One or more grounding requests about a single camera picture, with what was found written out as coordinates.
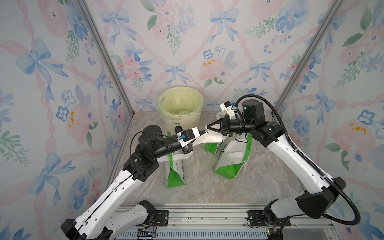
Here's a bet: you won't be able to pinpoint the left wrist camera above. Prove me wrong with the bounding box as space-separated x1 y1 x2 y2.
175 126 201 143

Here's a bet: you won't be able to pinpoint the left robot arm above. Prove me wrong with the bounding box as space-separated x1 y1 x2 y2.
61 125 201 240

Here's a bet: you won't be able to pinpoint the aluminium corner post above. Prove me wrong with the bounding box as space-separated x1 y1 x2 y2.
275 0 345 111
73 0 135 116

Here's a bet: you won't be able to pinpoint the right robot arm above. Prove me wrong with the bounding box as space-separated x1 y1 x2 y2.
207 95 350 225

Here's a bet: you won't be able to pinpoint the right aluminium corner post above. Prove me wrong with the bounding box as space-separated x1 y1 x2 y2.
275 0 345 111

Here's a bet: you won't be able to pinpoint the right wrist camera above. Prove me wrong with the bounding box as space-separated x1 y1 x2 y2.
220 101 238 120

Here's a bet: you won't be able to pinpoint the cream plastic trash bin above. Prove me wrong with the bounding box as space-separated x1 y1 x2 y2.
158 87 204 134

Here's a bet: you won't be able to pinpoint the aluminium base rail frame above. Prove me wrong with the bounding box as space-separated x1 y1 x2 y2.
115 204 340 240

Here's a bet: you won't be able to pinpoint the green white paper bag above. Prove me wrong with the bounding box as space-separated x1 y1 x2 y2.
214 134 253 180
156 132 193 188
203 112 228 155

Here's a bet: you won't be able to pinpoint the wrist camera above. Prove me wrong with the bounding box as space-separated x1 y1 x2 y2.
175 126 201 143
220 101 238 120

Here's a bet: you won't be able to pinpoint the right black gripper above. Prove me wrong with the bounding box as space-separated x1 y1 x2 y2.
207 114 255 136

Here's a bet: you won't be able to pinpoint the white paper receipt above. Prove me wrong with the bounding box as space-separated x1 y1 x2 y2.
192 130 223 147

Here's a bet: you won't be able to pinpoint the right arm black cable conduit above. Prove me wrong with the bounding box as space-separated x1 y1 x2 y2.
234 94 362 226

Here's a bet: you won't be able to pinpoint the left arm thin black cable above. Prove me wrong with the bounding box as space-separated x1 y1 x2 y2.
129 130 181 157

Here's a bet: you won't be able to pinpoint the left aluminium corner post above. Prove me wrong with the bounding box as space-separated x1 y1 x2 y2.
73 0 135 116

